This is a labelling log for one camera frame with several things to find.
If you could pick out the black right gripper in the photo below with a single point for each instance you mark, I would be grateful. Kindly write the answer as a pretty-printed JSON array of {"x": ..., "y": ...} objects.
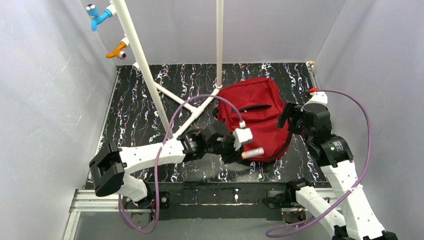
[{"x": 294, "y": 117}]

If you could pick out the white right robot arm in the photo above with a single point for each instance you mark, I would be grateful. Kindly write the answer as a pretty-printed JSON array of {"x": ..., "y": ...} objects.
[{"x": 351, "y": 216}]

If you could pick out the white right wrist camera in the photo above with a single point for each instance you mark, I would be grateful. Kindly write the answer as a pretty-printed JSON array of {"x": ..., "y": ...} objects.
[{"x": 316, "y": 97}]

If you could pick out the orange pipe fitting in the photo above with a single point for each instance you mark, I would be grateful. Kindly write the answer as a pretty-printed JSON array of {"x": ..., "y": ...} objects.
[{"x": 118, "y": 52}]

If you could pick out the red student backpack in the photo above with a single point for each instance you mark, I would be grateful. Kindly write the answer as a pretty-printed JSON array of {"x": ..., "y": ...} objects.
[{"x": 260, "y": 104}]

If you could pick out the blue pipe fitting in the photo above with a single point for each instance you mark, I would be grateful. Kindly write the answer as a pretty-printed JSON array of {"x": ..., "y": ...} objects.
[{"x": 96, "y": 17}]

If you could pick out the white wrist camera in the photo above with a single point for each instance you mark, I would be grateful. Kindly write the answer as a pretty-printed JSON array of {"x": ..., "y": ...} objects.
[
  {"x": 316, "y": 97},
  {"x": 242, "y": 135}
]

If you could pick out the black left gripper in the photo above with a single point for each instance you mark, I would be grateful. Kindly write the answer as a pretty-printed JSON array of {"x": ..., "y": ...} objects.
[{"x": 230, "y": 149}]

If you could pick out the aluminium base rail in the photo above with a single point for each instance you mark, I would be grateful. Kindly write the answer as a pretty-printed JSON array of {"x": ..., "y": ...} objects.
[{"x": 206, "y": 196}]

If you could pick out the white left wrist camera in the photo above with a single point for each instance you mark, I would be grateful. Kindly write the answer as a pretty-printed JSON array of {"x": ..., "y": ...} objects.
[{"x": 242, "y": 135}]

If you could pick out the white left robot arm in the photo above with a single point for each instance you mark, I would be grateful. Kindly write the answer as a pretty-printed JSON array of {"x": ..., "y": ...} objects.
[{"x": 112, "y": 167}]

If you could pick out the orange capped grey marker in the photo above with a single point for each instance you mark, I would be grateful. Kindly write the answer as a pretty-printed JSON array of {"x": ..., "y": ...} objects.
[{"x": 252, "y": 153}]

